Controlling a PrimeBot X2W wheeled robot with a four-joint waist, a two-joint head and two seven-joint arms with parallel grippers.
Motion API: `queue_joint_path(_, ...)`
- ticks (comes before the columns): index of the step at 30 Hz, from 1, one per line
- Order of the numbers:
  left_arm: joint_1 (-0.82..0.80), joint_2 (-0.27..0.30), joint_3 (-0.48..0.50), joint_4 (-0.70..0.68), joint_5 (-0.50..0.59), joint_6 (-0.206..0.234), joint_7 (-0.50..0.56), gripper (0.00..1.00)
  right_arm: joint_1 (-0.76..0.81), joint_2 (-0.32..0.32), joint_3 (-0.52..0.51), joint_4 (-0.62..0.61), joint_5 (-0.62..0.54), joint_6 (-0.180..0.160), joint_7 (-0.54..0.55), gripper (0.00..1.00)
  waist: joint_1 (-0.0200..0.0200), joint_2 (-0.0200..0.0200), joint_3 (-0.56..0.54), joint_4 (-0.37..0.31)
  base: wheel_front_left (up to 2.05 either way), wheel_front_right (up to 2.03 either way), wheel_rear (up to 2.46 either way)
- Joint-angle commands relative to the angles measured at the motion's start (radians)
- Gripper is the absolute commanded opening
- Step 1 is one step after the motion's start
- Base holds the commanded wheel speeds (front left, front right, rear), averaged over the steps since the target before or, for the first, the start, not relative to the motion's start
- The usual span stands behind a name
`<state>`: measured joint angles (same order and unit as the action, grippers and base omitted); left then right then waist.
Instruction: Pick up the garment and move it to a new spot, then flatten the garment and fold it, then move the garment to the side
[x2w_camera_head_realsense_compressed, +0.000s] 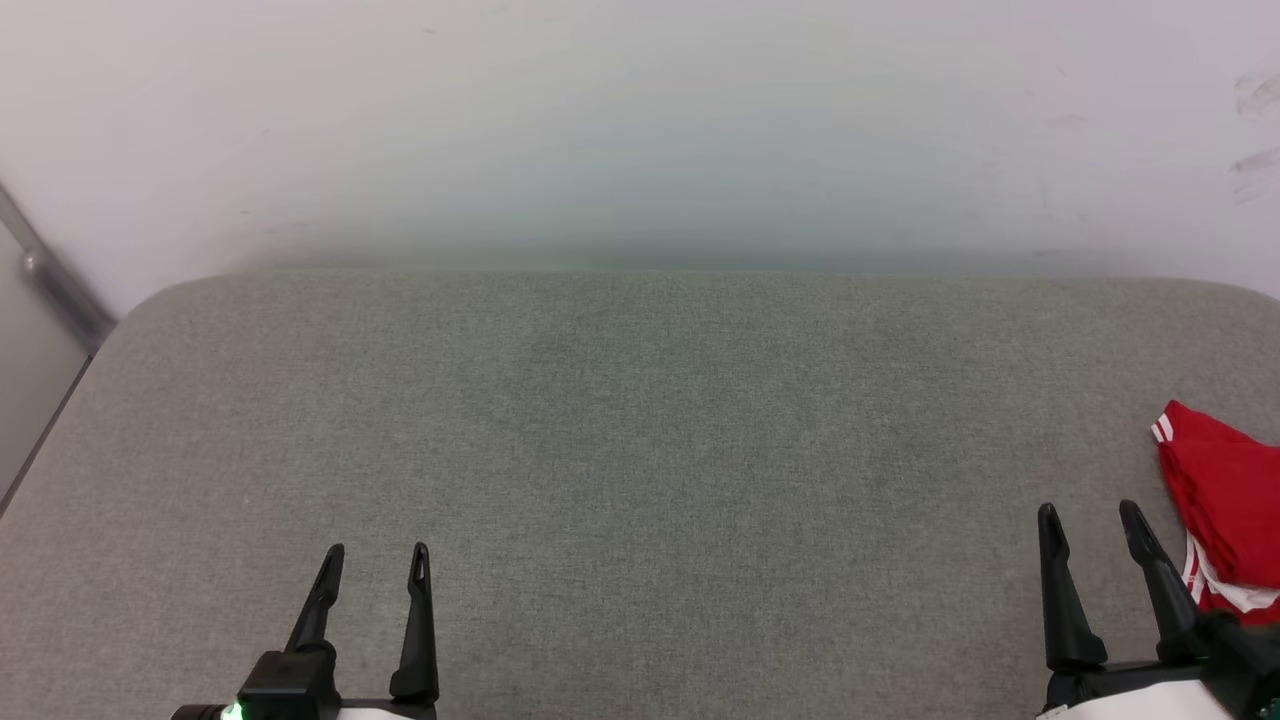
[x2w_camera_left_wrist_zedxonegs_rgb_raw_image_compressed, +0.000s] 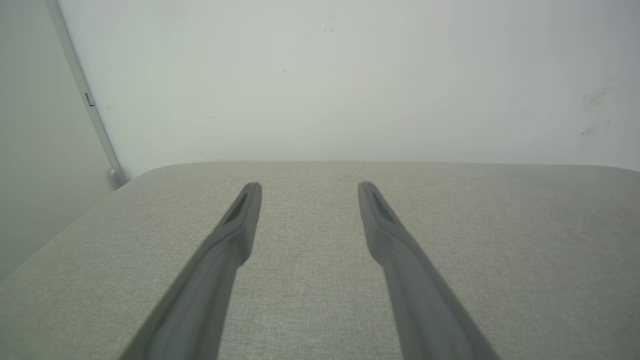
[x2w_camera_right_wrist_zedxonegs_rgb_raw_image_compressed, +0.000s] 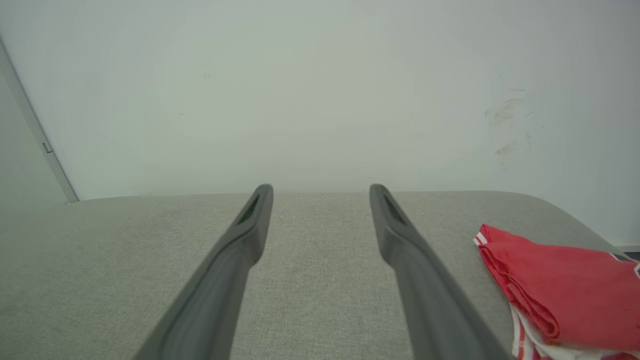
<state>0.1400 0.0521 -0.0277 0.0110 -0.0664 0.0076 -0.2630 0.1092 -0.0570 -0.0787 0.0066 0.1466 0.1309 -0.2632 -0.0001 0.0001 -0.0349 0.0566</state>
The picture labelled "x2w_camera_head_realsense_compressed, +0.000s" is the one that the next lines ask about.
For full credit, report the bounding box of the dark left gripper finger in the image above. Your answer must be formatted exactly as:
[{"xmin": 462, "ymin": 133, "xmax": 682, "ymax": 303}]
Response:
[
  {"xmin": 285, "ymin": 545, "xmax": 346, "ymax": 656},
  {"xmin": 390, "ymin": 543, "xmax": 439, "ymax": 701}
]

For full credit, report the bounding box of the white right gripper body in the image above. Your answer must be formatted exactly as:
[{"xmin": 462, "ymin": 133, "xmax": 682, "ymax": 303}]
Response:
[{"xmin": 1038, "ymin": 655, "xmax": 1241, "ymax": 720}]

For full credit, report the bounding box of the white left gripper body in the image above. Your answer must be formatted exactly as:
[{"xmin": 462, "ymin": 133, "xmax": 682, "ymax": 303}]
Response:
[{"xmin": 170, "ymin": 702, "xmax": 438, "ymax": 720}]

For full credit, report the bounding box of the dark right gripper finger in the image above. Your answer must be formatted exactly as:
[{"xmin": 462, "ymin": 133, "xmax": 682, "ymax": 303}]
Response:
[
  {"xmin": 1118, "ymin": 500, "xmax": 1201, "ymax": 663},
  {"xmin": 1038, "ymin": 503, "xmax": 1108, "ymax": 673}
]

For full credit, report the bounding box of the red and white shirt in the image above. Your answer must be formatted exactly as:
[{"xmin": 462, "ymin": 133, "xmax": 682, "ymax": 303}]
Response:
[{"xmin": 1150, "ymin": 400, "xmax": 1280, "ymax": 626}]

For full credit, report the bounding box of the grey fabric sofa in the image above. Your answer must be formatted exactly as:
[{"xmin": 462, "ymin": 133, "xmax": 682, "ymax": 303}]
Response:
[{"xmin": 0, "ymin": 270, "xmax": 1280, "ymax": 720}]

